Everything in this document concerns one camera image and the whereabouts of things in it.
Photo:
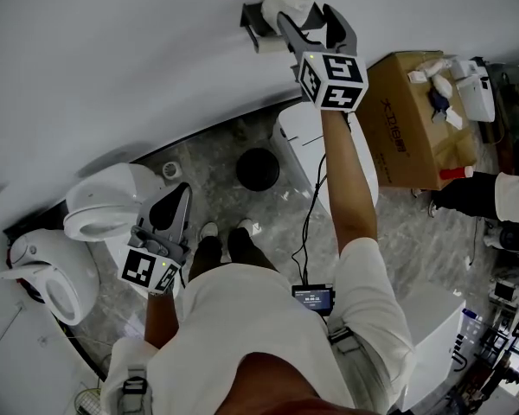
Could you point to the white round drain cover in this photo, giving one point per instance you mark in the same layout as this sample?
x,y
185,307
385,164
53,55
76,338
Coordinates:
x,y
172,170

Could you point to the white folded paper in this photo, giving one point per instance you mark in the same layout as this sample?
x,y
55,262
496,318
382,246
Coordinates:
x,y
454,117

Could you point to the white toilet seat lid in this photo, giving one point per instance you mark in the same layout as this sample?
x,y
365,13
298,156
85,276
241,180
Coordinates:
x,y
47,270

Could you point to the black round bin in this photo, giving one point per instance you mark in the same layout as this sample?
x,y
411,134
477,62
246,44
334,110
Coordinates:
x,y
258,169

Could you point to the person's right leg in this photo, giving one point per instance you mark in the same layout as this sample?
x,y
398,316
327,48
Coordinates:
x,y
251,251

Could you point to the person's right forearm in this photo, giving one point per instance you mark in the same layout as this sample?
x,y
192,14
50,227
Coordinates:
x,y
350,180

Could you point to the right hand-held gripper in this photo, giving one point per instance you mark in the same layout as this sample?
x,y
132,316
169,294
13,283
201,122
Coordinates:
x,y
333,80

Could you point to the person's left white shoe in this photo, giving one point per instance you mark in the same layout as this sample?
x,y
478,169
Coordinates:
x,y
209,231

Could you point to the white rectangular cabinet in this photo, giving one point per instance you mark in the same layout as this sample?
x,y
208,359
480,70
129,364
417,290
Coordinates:
x,y
303,121

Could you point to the white crumpled bag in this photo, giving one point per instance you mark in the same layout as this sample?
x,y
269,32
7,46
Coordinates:
x,y
437,80

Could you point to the white square box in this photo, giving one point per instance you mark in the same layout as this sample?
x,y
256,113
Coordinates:
x,y
432,340

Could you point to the person's white shoe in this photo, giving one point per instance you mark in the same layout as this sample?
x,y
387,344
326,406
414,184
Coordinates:
x,y
247,225
209,231

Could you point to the person's left forearm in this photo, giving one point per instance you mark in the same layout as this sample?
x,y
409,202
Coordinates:
x,y
161,318

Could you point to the black paper roll holder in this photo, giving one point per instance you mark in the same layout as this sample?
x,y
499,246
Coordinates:
x,y
251,20

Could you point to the white plastic appliance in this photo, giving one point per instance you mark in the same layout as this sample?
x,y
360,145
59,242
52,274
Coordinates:
x,y
476,97

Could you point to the person's right white shoe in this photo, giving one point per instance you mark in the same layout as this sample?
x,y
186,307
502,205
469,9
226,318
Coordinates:
x,y
247,225

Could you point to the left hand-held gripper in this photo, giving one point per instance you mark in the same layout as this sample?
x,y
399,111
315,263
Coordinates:
x,y
149,266

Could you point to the person's left leg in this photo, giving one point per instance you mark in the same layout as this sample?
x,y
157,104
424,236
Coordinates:
x,y
205,257

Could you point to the blue cloth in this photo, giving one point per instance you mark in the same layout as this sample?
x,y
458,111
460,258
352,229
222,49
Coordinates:
x,y
439,98

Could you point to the person's white shirt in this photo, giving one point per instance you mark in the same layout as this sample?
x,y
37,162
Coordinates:
x,y
242,318

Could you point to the person's head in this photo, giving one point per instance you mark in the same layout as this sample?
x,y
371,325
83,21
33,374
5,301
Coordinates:
x,y
285,387

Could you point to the white toilet bowl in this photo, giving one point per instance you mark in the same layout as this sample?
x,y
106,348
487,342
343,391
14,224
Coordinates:
x,y
104,206

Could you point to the red bottle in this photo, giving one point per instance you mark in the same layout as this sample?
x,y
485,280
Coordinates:
x,y
456,173

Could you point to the brown cardboard box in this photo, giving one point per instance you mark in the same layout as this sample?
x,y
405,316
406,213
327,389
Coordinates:
x,y
398,123

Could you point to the person's leg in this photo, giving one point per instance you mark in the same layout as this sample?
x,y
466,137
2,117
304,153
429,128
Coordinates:
x,y
251,251
205,257

